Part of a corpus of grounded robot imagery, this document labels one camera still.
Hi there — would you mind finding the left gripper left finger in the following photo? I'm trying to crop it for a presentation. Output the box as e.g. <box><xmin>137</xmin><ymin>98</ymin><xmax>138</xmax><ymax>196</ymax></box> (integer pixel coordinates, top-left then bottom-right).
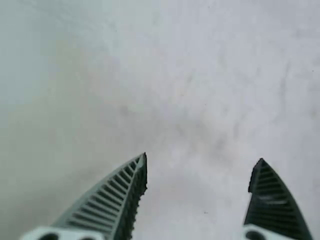
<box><xmin>19</xmin><ymin>151</ymin><xmax>148</xmax><ymax>240</ymax></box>

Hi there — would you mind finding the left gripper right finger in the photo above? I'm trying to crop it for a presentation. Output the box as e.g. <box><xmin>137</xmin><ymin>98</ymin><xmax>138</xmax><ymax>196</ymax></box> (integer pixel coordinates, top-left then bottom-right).
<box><xmin>240</xmin><ymin>157</ymin><xmax>314</xmax><ymax>240</ymax></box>

